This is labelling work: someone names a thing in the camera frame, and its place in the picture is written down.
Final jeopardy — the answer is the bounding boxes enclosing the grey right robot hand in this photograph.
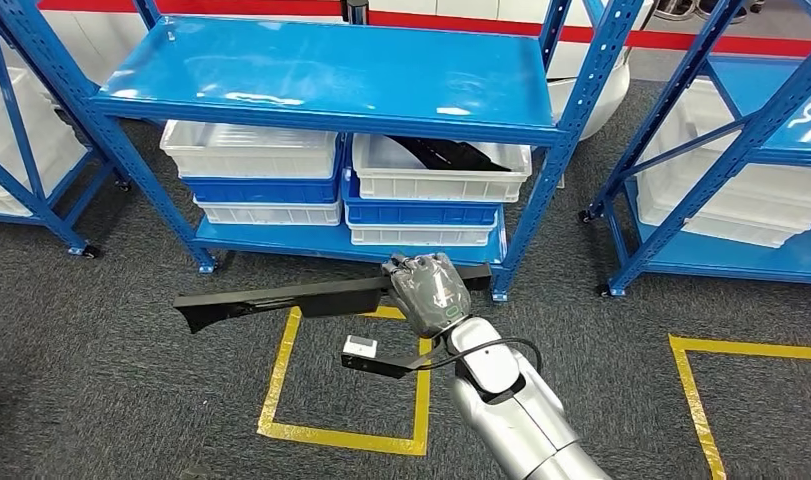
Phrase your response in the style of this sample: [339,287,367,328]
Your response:
[381,250,475,340]

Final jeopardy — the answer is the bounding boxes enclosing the metal stand base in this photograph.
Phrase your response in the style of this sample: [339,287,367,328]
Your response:
[650,0,765,24]

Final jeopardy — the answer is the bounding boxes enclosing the black plastic panel part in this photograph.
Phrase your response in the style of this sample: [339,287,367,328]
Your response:
[172,262,494,335]

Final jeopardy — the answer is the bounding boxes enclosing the blue metal shelf rack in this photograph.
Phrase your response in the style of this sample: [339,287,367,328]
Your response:
[0,0,648,304]
[0,0,136,260]
[580,0,811,298]

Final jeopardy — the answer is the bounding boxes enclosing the white plastic bin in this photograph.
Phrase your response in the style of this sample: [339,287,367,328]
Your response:
[346,221,499,248]
[635,188,811,250]
[159,119,341,181]
[640,78,811,232]
[0,63,90,200]
[351,133,534,204]
[192,195,344,227]
[0,188,37,219]

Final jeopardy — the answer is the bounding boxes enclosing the black curved trim piece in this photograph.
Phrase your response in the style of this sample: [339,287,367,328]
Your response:
[386,135,514,174]

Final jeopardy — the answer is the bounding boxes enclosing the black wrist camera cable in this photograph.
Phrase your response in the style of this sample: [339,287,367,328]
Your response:
[414,337,545,380]

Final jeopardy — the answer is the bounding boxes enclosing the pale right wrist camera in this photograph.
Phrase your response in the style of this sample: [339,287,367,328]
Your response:
[340,334,434,381]

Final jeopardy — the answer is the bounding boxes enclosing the yellow floor tape square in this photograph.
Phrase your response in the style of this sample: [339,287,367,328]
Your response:
[668,333,811,480]

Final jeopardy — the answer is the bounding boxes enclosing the white car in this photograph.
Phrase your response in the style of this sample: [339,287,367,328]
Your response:
[37,0,633,142]

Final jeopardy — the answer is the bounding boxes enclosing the red barrier belt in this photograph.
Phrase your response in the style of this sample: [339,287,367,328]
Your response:
[37,0,811,59]

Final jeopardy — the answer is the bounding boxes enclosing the black stanchion post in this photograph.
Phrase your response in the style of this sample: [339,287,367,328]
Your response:
[341,0,371,26]

